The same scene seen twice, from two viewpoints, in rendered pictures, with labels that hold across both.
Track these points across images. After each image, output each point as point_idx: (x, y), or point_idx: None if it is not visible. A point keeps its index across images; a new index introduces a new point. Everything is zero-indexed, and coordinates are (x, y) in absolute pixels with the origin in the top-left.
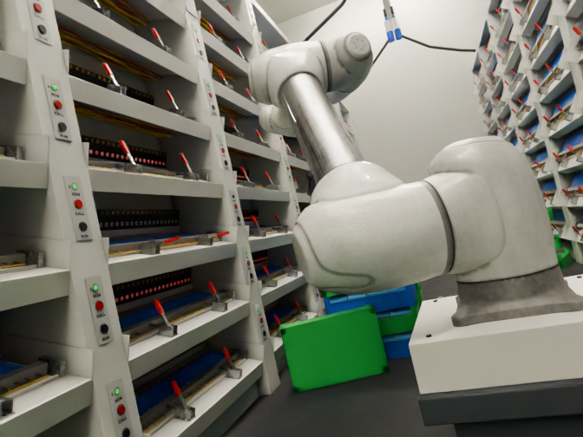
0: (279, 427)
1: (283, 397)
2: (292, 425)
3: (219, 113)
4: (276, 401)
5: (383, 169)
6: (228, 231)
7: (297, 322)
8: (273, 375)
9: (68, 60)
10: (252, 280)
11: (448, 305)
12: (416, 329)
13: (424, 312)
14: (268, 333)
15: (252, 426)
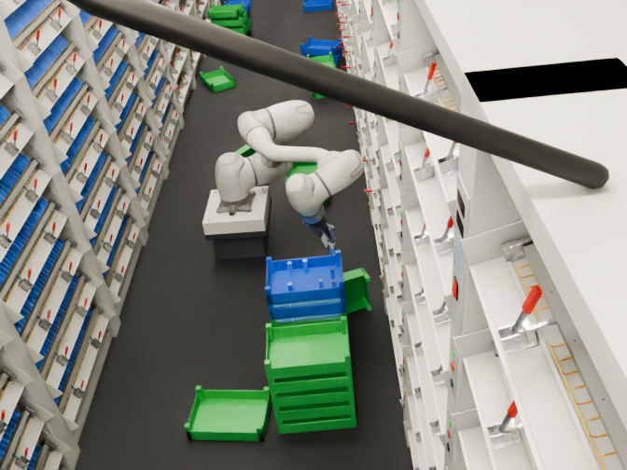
0: (355, 269)
1: (370, 296)
2: (347, 269)
3: (379, 131)
4: (372, 291)
5: (257, 152)
6: (364, 190)
7: (355, 275)
8: (384, 301)
9: (362, 68)
10: (382, 246)
11: (254, 210)
12: (266, 194)
13: (263, 206)
14: (384, 285)
15: (372, 269)
